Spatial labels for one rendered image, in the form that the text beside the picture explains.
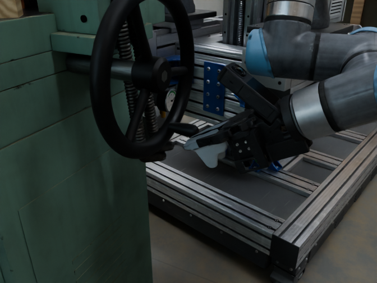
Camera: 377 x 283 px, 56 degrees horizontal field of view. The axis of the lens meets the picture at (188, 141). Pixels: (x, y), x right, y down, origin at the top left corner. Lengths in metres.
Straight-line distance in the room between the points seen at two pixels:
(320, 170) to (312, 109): 1.08
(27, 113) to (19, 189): 0.13
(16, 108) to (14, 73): 0.06
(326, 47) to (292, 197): 0.87
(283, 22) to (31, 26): 0.40
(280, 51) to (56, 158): 0.45
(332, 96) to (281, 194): 0.91
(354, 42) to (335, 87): 0.11
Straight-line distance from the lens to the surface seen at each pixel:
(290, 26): 0.59
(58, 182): 0.75
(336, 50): 0.58
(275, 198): 1.35
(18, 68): 0.64
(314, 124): 0.51
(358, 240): 1.60
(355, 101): 0.49
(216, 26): 1.49
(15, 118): 0.65
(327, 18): 1.08
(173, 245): 1.44
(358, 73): 0.51
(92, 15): 0.63
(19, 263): 0.76
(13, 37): 0.63
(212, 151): 0.59
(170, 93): 0.91
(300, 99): 0.51
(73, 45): 0.64
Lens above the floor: 0.98
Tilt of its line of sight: 27 degrees down
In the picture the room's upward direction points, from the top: straight up
